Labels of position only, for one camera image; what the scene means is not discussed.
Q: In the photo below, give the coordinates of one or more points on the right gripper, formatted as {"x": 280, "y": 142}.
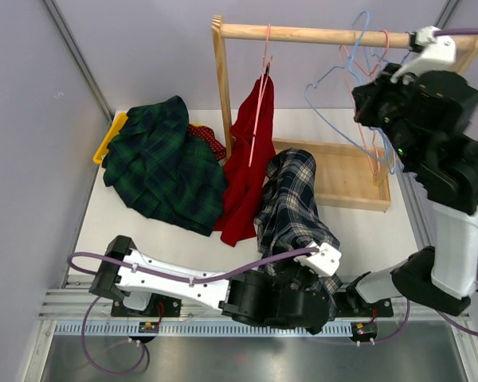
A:
{"x": 370, "y": 96}

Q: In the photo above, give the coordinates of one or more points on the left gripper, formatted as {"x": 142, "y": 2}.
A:
{"x": 312, "y": 276}

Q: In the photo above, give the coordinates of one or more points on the navy white plaid skirt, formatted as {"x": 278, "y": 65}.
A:
{"x": 288, "y": 218}

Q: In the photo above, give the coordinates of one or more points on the blue hanger with plaid skirt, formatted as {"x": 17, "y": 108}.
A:
{"x": 342, "y": 78}

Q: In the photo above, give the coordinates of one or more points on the red polka dot skirt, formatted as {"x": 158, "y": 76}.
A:
{"x": 207, "y": 134}

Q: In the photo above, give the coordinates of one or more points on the dark green plaid skirt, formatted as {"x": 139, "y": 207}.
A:
{"x": 164, "y": 173}

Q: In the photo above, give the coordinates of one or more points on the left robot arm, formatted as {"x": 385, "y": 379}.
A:
{"x": 276, "y": 292}

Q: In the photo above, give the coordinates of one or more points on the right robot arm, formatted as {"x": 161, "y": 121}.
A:
{"x": 425, "y": 117}

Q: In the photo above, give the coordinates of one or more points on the wooden clothes rack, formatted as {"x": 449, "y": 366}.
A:
{"x": 342, "y": 178}

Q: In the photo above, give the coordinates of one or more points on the yellow plastic tray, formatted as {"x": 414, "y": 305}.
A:
{"x": 117, "y": 124}

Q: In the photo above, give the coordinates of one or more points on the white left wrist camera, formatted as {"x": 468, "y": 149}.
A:
{"x": 324, "y": 262}

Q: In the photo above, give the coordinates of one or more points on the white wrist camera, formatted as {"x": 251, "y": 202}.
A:
{"x": 324, "y": 262}
{"x": 437, "y": 53}

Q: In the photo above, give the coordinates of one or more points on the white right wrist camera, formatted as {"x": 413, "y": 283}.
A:
{"x": 437, "y": 53}

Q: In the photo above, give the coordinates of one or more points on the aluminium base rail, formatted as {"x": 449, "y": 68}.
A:
{"x": 76, "y": 311}

